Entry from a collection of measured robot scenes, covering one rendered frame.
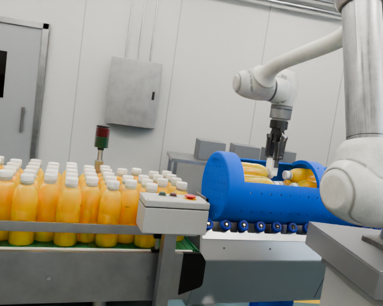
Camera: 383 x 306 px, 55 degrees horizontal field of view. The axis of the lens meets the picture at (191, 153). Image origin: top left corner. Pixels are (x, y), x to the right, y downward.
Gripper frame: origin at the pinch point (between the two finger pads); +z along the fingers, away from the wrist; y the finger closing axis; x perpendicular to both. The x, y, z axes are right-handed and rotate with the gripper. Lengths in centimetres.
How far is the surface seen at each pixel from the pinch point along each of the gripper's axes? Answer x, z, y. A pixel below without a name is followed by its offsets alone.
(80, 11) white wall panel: 83, -125, 349
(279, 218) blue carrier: 0.2, 18.8, -12.1
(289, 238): -5.8, 26.7, -12.7
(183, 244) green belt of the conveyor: 40, 29, -16
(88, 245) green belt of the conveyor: 73, 30, -18
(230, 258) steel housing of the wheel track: 20.4, 34.5, -15.0
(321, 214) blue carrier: -18.2, 15.5, -14.1
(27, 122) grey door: 129, 18, 353
